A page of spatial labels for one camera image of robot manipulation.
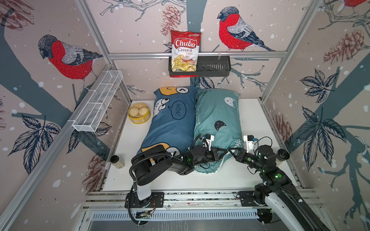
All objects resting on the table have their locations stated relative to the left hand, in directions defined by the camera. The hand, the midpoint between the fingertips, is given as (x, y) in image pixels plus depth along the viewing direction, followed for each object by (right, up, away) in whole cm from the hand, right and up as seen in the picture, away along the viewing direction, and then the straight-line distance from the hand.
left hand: (230, 152), depth 74 cm
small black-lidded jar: (-62, -7, +5) cm, 63 cm away
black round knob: (+30, -3, +4) cm, 31 cm away
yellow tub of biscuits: (-60, +20, +33) cm, 72 cm away
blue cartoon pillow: (-33, +13, +15) cm, 38 cm away
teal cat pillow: (-3, +19, +16) cm, 26 cm away
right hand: (0, +1, +2) cm, 3 cm away
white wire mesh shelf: (-73, +17, -4) cm, 75 cm away
